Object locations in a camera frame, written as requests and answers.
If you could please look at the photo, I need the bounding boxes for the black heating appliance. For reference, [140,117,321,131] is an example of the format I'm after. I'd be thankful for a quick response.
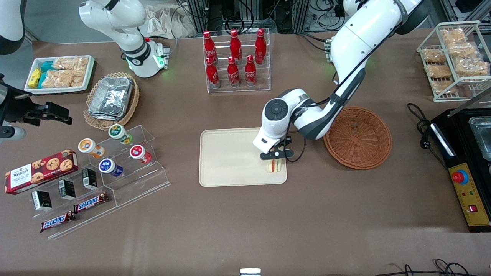
[430,89,491,233]

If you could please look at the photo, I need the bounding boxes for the green lid gum jar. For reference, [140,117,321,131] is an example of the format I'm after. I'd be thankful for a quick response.
[108,124,133,145]

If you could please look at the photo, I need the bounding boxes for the aluminium frame equipment rack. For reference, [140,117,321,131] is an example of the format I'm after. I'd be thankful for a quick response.
[186,0,312,34]

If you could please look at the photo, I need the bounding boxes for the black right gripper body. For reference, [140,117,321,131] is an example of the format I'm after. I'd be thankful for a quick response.
[0,89,49,127]

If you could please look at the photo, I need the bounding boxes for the small black snack box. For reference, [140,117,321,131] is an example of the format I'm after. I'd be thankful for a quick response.
[82,168,98,190]
[31,190,53,212]
[58,179,76,200]

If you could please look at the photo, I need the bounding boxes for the clear acrylic stepped display stand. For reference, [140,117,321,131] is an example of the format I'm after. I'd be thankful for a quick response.
[31,125,171,240]

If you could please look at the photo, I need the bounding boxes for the red lid gum jar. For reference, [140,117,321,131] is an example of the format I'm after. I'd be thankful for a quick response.
[129,144,152,164]

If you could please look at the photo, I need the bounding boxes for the stack of foil containers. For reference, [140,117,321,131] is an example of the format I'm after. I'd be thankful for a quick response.
[88,77,133,120]

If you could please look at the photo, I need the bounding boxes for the white rectangular snack tray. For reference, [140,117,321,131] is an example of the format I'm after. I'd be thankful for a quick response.
[24,55,96,94]

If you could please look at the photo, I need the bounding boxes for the white wire shelf rack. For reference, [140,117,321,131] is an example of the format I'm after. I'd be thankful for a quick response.
[417,21,491,102]

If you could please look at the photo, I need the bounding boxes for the clear acrylic bottle rack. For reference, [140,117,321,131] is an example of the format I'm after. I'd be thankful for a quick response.
[203,29,271,93]

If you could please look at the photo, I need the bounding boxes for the red cola bottle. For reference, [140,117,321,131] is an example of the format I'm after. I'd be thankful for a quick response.
[206,57,220,89]
[229,29,242,63]
[227,56,241,88]
[255,29,267,64]
[244,55,257,87]
[203,31,217,64]

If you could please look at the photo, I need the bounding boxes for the clear bag of rice crackers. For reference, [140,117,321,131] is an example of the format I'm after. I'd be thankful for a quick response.
[73,69,90,87]
[44,70,74,88]
[54,57,89,71]

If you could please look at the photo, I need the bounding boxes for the yellow control panel box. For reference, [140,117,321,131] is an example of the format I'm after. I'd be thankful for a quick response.
[448,162,491,227]

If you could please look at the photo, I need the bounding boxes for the white crumpled bag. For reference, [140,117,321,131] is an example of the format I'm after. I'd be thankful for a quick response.
[144,3,197,39]

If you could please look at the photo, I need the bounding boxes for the red Walkers cookie box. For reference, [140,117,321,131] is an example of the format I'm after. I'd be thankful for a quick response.
[5,149,79,195]

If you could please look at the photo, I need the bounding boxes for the yellow snack pack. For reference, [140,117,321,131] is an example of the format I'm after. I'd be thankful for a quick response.
[28,68,42,88]

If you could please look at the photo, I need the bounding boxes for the black floor cables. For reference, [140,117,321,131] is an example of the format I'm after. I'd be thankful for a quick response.
[374,259,480,276]

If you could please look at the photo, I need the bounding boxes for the blue lid gum jar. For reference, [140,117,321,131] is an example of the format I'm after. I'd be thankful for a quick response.
[99,158,124,177]

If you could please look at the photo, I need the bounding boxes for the cream plastic tray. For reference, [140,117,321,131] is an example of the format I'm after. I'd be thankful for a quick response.
[199,128,287,187]

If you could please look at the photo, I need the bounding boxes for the brown round wicker basket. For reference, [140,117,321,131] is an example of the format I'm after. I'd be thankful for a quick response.
[323,107,392,170]

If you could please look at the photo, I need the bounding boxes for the orange lid gum jar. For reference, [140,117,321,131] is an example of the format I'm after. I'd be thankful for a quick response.
[78,138,105,159]

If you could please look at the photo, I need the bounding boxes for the Snickers chocolate bar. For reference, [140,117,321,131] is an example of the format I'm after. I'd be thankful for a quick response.
[74,192,109,214]
[40,211,76,233]

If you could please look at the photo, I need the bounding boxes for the grey cylindrical gripper attachment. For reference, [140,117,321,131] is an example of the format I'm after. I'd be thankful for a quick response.
[0,126,26,141]

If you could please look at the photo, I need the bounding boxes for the black power cable with plug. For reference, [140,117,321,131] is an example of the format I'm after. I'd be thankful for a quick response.
[407,103,448,169]

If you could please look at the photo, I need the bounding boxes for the bagged fried snack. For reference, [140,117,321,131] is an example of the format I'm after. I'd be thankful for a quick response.
[423,48,447,64]
[426,64,452,79]
[430,80,458,95]
[440,28,468,43]
[447,41,480,58]
[454,58,490,76]

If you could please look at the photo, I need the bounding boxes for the light wicker basket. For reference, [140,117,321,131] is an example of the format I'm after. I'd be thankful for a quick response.
[84,72,140,131]

